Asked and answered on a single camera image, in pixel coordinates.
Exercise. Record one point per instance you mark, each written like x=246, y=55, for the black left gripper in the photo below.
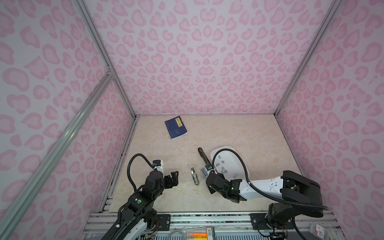
x=170, y=184

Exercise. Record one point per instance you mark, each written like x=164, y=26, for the aluminium diagonal frame bar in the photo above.
x=21, y=204

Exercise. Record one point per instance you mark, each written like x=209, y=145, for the white plastic tray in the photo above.
x=228, y=164

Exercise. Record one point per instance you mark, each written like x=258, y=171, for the aluminium frame corner post left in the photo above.
x=91, y=26

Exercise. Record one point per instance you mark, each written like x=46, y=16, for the aluminium frame corner post right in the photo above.
x=326, y=23

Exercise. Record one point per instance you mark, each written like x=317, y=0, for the orange marker pen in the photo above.
x=198, y=235

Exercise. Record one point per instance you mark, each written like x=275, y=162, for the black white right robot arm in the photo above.
x=292, y=195

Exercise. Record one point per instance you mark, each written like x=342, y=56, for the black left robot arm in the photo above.
x=138, y=215

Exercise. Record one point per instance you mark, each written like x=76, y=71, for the blue book yellow label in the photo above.
x=176, y=127

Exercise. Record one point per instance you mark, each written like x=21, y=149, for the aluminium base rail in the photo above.
x=228, y=225

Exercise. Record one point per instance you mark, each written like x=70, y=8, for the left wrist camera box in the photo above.
x=158, y=165

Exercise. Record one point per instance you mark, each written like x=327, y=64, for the aluminium frame corner post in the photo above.
x=91, y=26
x=326, y=23

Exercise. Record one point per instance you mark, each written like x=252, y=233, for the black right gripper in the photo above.
x=211, y=191

